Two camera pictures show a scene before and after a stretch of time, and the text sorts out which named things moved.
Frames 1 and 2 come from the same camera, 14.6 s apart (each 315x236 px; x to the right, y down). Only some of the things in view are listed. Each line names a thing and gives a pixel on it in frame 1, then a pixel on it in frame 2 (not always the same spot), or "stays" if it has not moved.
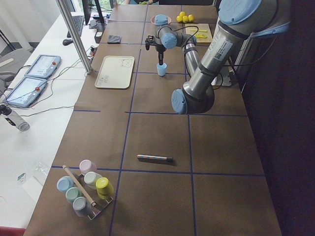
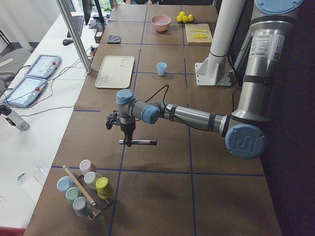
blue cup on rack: (65, 183) stays
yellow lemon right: (179, 18) stays
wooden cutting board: (204, 35) stays
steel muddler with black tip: (168, 159) -> (151, 142)
